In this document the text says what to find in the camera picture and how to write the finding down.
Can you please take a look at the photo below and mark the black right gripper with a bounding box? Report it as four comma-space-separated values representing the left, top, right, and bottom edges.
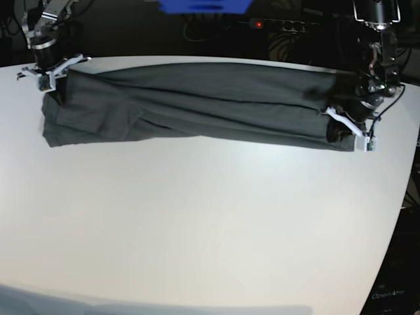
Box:
31, 41, 62, 70

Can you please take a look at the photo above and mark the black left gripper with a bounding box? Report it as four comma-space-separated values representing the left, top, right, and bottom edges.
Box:
344, 96, 384, 124

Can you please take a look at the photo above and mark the grey T-shirt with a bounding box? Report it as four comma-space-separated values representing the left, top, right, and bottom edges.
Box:
42, 63, 355, 152

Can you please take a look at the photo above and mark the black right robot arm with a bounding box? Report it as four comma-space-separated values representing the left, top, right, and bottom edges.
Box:
21, 1, 355, 152

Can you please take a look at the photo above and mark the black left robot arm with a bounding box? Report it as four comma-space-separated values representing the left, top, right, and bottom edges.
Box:
345, 1, 401, 123

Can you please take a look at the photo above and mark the black power strip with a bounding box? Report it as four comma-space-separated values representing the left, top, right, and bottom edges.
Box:
248, 18, 321, 33

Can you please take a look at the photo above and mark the blue plastic box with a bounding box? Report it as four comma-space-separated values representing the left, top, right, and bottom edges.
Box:
159, 0, 253, 14

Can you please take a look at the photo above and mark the black OpenArm base box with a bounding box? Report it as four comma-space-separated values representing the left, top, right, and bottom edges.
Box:
361, 207, 419, 314

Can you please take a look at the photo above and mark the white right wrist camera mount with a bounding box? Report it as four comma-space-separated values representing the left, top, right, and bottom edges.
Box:
16, 54, 91, 93

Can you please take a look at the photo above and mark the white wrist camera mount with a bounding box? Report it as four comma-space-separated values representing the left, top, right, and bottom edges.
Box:
16, 54, 91, 93
320, 106, 379, 152

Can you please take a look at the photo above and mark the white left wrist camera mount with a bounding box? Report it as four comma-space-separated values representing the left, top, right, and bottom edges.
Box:
320, 106, 379, 152

